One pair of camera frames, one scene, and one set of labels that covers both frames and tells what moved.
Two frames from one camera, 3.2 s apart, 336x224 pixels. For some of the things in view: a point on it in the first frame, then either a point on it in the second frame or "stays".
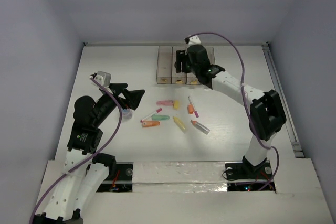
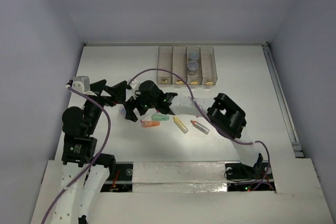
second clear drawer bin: x=177 y=78 stays
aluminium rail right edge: x=290 y=127 stays
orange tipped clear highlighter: x=200 y=127 stays
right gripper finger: x=180 y=57 → x=130 y=105
